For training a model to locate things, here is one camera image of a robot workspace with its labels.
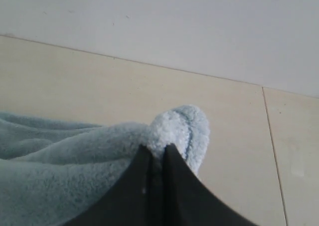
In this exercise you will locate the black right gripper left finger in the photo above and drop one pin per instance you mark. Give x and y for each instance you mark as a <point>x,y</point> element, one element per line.
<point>126,202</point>

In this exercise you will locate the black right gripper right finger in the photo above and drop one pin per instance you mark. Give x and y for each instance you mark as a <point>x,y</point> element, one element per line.
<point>187,202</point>

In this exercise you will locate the light blue fleece towel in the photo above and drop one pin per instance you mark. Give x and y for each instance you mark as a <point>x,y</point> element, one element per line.
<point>51,171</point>

